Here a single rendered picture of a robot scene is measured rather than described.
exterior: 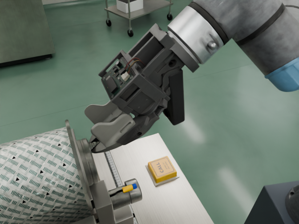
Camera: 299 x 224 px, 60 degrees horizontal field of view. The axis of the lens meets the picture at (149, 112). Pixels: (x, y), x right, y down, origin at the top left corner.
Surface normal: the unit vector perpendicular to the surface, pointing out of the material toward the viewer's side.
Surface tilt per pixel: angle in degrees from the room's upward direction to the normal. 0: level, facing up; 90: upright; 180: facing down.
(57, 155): 23
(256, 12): 67
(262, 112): 0
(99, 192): 0
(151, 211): 0
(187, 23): 44
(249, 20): 82
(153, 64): 90
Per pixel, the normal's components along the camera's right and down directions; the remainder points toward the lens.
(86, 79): 0.00, -0.75
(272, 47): -0.33, 0.54
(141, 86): 0.38, 0.61
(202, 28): -0.08, 0.20
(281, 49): -0.18, 0.40
